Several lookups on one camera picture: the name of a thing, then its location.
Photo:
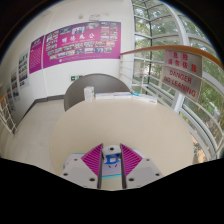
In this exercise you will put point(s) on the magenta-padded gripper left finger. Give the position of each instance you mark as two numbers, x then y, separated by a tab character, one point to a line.
81	168

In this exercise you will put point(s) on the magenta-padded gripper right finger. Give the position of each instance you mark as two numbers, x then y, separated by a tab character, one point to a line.
141	170

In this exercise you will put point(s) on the white and blue charger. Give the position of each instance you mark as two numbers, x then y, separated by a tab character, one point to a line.
111	153

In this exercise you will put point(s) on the flat white and teal box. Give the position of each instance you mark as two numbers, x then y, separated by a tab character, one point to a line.
145	98

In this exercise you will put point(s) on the small upright white box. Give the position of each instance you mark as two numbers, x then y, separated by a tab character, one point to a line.
89	93

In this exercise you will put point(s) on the green exit sign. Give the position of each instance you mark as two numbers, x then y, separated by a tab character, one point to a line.
76	78

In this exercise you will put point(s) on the short white stair railing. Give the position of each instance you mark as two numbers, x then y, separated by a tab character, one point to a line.
6	115

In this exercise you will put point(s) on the red-lettered danger sign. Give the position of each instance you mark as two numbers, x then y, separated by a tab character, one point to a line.
181	80

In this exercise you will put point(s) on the white photo display board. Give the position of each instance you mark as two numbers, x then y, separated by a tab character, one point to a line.
9	92
23	68
15	86

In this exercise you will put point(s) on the narrow magenta text poster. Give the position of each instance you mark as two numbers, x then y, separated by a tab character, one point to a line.
36	55

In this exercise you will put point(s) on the white railing with orange handrail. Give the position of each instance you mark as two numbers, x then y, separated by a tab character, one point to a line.
156	48

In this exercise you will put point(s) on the large magenta photo poster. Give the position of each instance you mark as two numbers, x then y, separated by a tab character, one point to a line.
81	43

